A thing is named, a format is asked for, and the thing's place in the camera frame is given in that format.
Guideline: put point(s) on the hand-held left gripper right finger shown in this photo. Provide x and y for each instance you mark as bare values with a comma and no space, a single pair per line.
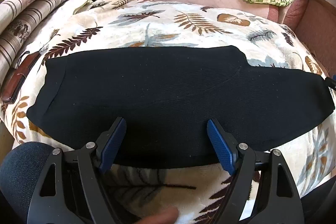
220,148

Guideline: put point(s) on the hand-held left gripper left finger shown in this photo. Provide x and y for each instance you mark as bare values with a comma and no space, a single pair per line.
110,148

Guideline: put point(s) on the brown leather wallet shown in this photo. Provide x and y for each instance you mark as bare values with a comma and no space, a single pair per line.
18,77

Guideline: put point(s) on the black pants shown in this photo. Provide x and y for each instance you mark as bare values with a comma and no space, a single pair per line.
168,92

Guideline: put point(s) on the striped floral beige cloth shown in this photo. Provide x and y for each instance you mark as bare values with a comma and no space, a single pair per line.
39,3

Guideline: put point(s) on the leaf printed fleece blanket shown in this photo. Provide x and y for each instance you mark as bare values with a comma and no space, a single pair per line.
183,24

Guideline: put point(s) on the person's left hand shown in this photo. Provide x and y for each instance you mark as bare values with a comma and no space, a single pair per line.
162,217

